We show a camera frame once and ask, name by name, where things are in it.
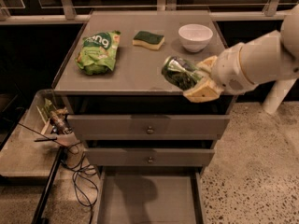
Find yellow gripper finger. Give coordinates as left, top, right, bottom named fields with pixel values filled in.
left=196, top=56, right=218, bottom=74
left=183, top=77, right=223, bottom=103

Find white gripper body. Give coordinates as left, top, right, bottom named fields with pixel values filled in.
left=210, top=43, right=258, bottom=95

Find green soda can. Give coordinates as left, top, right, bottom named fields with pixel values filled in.
left=161, top=56, right=203, bottom=91

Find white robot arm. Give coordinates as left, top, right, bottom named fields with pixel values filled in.
left=183, top=5, right=299, bottom=103

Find grey top drawer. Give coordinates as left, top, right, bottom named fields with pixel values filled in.
left=67, top=115, right=229, bottom=140

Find grey drawer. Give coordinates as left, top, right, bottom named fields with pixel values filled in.
left=85, top=148, right=214, bottom=167
left=93, top=167, right=207, bottom=224
left=67, top=115, right=229, bottom=140

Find grey drawer cabinet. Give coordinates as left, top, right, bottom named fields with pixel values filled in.
left=51, top=10, right=249, bottom=175

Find grey middle drawer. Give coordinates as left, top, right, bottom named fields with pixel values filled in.
left=85, top=148, right=214, bottom=167

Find grey bottom drawer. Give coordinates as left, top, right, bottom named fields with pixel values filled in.
left=93, top=167, right=207, bottom=224

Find white bowl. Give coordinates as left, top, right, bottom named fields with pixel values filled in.
left=178, top=24, right=213, bottom=52

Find white pillar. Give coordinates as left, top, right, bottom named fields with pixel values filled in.
left=262, top=78, right=296, bottom=115

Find green yellow sponge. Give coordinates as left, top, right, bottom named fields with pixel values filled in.
left=133, top=31, right=164, bottom=50

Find green snack bag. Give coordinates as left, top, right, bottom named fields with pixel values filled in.
left=75, top=31, right=121, bottom=76

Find brown bottle in bin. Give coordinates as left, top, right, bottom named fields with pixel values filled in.
left=50, top=109, right=72, bottom=134

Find metal railing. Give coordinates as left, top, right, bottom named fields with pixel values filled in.
left=0, top=0, right=299, bottom=24

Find black cable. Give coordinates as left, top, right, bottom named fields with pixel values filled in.
left=61, top=141, right=100, bottom=224

